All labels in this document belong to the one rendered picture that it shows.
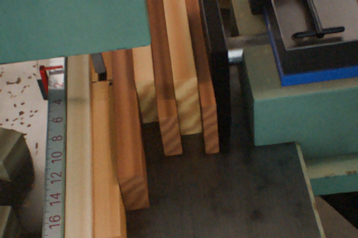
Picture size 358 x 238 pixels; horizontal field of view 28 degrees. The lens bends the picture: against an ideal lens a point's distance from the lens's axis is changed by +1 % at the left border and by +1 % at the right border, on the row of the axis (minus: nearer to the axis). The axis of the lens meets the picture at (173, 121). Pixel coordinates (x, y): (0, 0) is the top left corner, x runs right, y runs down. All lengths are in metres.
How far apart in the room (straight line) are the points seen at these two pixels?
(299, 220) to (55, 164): 0.20
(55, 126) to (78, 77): 0.06
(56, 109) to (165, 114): 0.09
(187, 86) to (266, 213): 0.12
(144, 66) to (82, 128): 0.08
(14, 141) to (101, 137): 0.18
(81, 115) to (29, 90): 0.25
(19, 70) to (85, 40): 0.32
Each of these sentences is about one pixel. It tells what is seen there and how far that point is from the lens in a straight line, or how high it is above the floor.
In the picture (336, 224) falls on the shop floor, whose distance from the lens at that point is 1.65.
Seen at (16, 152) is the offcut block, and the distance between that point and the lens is 0.75.
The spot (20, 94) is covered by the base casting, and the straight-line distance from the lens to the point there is 0.84.
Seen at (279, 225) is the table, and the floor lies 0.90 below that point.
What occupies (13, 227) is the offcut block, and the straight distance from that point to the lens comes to 0.70.
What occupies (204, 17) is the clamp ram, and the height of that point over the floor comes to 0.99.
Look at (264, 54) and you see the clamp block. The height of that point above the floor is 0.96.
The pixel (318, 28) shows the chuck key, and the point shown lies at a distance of 0.56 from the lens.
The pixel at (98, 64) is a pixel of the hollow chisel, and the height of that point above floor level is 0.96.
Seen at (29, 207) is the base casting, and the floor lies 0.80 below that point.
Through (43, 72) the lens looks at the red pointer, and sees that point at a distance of 0.63.
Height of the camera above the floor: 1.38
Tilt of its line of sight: 49 degrees down
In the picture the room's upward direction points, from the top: 8 degrees counter-clockwise
